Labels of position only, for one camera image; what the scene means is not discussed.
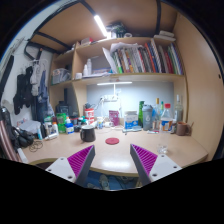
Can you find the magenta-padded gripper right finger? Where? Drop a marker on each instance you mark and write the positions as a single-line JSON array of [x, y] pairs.
[[146, 160]]

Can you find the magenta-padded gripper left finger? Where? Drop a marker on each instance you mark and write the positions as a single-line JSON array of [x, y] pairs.
[[78, 161]]

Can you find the clear water bottle red cap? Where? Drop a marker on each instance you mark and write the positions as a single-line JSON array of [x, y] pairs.
[[166, 121]]

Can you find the small clear glass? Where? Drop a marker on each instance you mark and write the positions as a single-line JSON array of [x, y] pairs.
[[162, 149]]

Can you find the black mug white inside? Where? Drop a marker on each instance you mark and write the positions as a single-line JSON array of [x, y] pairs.
[[88, 134]]

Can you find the light blue hairbrush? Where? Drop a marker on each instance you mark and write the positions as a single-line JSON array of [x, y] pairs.
[[131, 130]]

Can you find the white bottle blue cap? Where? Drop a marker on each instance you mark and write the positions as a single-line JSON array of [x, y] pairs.
[[69, 127]]

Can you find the flat round red coaster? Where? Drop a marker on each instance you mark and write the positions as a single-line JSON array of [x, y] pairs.
[[112, 141]]

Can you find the green container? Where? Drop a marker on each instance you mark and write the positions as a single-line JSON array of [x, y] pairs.
[[61, 121]]

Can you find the clear bottle yellow cap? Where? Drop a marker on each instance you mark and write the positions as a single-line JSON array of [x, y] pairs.
[[157, 115]]

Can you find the brown mug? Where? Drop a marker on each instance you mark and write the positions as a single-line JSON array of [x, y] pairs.
[[181, 129]]

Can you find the green bottle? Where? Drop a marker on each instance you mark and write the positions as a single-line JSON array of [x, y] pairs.
[[141, 113]]

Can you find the red and white canister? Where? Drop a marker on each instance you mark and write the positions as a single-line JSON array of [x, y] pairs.
[[89, 115]]

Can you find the pink packet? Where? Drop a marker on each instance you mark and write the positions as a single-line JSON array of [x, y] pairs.
[[114, 117]]

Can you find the black bag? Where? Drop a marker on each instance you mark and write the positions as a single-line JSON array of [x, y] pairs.
[[62, 108]]

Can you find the tall clear glass bottle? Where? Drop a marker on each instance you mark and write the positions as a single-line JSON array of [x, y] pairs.
[[178, 111]]

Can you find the white light bar under shelf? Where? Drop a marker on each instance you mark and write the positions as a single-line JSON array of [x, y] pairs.
[[114, 83]]

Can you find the hanging dark clothes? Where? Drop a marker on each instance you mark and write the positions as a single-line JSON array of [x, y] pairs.
[[36, 86]]

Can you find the ceiling light strip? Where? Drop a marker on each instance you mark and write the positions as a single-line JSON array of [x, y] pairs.
[[100, 25]]

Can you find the white wall power strip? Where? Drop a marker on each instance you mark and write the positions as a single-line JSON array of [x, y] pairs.
[[110, 98]]

